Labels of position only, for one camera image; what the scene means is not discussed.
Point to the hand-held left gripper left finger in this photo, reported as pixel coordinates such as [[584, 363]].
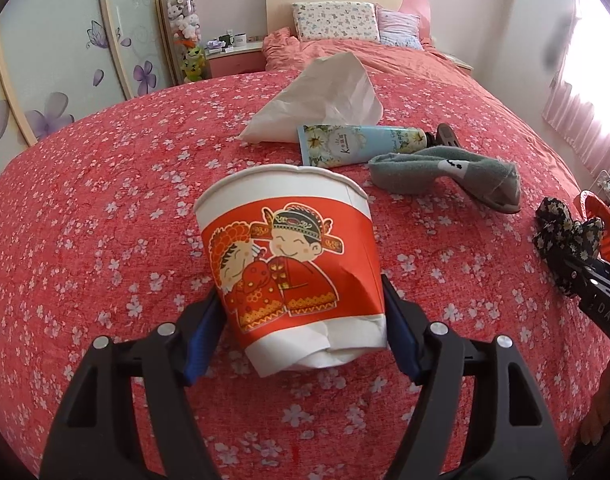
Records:
[[202, 340]]

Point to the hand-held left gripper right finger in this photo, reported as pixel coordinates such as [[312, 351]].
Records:
[[402, 330]]

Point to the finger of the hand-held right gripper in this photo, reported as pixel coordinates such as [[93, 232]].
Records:
[[597, 270]]

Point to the orange plastic basket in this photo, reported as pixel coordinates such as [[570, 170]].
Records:
[[605, 225]]

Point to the black floral scrunchie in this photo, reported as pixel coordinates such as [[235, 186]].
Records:
[[565, 232]]

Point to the red white paper cup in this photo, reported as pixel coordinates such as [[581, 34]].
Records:
[[295, 250]]

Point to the person's right hand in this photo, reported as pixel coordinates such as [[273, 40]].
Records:
[[597, 410]]

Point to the red floral tablecloth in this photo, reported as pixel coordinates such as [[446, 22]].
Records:
[[110, 210]]

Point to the grey sock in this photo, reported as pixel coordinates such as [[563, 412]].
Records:
[[450, 172]]

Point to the pink curtain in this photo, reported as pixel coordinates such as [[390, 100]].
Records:
[[585, 85]]

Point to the floral hand cream tube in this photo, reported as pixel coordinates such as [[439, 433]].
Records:
[[355, 142]]

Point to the black hair clip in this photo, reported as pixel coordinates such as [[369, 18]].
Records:
[[445, 136]]

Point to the white tissue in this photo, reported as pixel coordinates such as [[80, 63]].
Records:
[[330, 95]]

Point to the pink white nightstand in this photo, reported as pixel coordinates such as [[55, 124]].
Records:
[[457, 60], [235, 57]]

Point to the orange duvet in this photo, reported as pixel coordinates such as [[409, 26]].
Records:
[[365, 55]]

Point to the pink striped pillow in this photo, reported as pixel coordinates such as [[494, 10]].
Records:
[[400, 30]]

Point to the dark mug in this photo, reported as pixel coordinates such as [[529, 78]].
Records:
[[225, 40]]

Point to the white mug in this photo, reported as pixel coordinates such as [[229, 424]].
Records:
[[240, 40]]

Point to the plush toy display column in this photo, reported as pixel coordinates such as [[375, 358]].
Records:
[[185, 30]]

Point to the floral sliding door wardrobe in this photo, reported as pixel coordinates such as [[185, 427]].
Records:
[[60, 60]]

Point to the white floral pillow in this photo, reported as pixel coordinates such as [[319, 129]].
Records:
[[335, 22]]

